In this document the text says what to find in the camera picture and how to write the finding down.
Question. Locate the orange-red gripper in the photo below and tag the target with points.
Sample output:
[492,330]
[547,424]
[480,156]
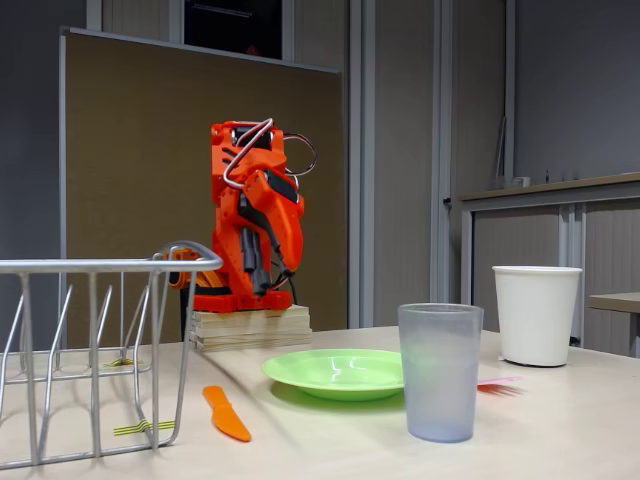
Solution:
[286,220]

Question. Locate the green plastic plate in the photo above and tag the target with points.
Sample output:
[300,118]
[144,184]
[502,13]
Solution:
[330,370]

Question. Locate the orange plastic knife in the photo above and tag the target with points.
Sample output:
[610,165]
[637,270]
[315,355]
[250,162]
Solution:
[227,417]

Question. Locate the translucent plastic tumbler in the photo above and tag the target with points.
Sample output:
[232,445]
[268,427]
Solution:
[440,380]

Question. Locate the pink plastic fork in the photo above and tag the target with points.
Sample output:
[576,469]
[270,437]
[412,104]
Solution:
[495,382]

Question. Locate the orange-red robot arm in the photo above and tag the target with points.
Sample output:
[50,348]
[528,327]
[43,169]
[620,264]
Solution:
[240,302]

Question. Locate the orange table clamp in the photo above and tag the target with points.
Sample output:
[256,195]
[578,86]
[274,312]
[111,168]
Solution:
[210,279]

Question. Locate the plywood base block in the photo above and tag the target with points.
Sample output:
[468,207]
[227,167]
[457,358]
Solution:
[250,330]

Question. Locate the brown partition board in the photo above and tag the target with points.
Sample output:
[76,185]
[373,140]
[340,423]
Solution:
[125,150]

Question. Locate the yellow black tape marker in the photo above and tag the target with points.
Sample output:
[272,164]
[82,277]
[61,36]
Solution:
[120,363]
[130,429]

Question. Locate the dark glass window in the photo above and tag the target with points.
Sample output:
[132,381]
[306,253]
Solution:
[225,25]

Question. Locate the leaning grey strip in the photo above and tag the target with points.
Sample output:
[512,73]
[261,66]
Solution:
[501,150]

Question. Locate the small white container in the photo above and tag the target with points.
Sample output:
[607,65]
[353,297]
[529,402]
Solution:
[521,182]

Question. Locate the white paper cup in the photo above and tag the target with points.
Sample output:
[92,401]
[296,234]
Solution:
[535,320]

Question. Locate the grey shutter cabinet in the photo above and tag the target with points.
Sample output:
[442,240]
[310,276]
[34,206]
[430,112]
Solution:
[610,240]

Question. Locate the grey side desk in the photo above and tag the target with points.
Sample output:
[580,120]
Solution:
[615,301]

